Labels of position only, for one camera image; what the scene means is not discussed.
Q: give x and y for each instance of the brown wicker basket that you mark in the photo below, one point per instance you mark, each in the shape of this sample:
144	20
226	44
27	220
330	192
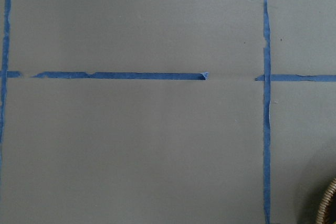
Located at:
326	210

